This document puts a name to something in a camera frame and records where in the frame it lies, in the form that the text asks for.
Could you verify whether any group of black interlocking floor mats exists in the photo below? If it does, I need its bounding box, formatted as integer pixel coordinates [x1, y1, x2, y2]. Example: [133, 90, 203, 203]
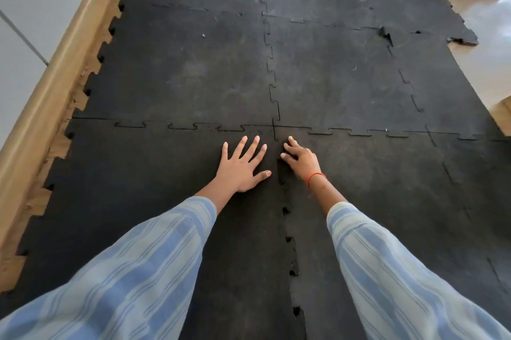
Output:
[66, 0, 511, 296]

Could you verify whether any red thread bracelet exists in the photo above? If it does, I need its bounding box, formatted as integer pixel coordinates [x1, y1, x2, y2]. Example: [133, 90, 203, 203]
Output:
[306, 172, 327, 189]

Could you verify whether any black rubber mat tile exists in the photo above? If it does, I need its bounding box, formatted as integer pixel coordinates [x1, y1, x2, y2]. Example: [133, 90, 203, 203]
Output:
[0, 118, 308, 340]
[275, 126, 511, 340]

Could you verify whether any light wooden skirting board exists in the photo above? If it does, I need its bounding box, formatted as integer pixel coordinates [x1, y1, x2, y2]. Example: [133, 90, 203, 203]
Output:
[0, 0, 139, 250]

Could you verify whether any light wooden furniture corner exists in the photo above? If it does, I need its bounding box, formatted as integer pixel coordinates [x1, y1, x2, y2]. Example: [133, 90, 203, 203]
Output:
[490, 95, 511, 137]

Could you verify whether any person's right forearm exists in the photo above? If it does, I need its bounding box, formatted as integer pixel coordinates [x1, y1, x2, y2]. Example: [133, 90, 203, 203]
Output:
[307, 176, 511, 340]

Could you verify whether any person's left forearm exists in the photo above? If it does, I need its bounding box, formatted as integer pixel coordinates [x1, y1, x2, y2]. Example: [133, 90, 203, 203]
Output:
[0, 180, 240, 340]

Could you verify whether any person's left hand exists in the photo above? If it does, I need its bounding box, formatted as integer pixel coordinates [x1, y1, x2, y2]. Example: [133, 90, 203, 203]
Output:
[215, 135, 272, 194]

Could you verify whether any person's right hand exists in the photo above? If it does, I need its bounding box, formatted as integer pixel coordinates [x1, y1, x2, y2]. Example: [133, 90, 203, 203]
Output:
[280, 136, 326, 187]

